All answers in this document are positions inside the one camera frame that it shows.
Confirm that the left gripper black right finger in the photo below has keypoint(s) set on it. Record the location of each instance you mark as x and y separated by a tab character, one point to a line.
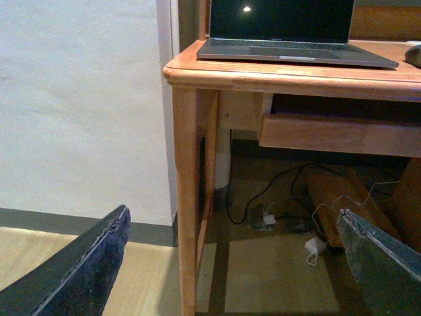
386	270

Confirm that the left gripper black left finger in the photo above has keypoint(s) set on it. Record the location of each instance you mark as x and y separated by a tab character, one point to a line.
78	279

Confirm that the dark grey Logitech mouse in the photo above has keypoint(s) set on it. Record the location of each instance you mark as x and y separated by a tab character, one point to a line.
413	56

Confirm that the brown cardboard box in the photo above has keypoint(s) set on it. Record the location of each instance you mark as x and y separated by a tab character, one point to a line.
331	193

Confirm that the white power adapter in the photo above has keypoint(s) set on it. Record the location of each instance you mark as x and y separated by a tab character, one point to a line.
315	247

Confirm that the grey power strip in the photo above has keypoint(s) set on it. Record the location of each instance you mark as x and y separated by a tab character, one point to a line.
262	219

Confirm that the wooden keyboard tray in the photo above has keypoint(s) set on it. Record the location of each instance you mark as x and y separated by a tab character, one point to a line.
345	125

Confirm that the wooden desk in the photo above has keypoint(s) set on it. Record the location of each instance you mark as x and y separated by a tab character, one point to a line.
196	87

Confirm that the grey open laptop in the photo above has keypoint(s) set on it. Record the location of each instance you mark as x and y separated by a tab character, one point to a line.
296	31

